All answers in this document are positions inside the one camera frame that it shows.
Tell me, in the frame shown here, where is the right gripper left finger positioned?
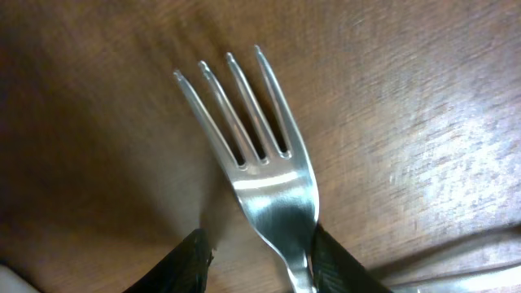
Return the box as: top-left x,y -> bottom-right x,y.
124,229 -> 213,293

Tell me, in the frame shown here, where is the horizontal metal fork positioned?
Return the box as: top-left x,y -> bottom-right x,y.
389,262 -> 520,293

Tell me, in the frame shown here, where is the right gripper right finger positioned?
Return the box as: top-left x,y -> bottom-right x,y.
311,224 -> 392,293

